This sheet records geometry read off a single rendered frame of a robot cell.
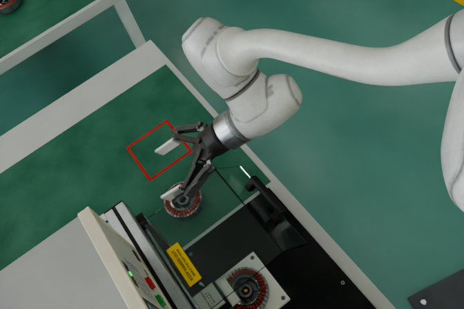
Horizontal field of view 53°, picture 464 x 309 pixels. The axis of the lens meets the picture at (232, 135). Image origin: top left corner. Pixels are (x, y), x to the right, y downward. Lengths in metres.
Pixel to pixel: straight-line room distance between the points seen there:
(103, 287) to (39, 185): 0.93
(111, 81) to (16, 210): 0.53
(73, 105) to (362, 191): 1.26
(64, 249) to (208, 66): 0.44
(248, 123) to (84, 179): 0.69
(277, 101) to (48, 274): 0.54
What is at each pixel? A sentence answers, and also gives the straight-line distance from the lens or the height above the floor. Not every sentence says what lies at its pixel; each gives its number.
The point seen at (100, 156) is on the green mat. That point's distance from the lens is 1.57.
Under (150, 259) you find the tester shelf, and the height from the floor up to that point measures 1.12.
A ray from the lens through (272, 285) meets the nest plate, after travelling 1.22.
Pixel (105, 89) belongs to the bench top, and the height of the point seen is 0.75.
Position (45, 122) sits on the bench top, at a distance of 1.76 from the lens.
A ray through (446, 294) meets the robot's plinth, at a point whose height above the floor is 0.02.
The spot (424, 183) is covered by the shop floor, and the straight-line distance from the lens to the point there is 2.20.
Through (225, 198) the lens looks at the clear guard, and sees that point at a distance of 1.00.
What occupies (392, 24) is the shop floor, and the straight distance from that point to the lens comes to 2.74.
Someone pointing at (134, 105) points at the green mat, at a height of 0.75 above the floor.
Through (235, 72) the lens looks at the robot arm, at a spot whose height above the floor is 1.24.
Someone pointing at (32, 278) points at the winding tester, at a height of 1.32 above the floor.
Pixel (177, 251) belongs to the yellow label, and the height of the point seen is 1.07.
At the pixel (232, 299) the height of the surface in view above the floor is 0.88.
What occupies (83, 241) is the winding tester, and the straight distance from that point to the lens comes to 0.77.
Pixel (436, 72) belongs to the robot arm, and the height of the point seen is 1.38.
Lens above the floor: 1.95
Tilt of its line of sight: 56 degrees down
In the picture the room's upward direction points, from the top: 20 degrees counter-clockwise
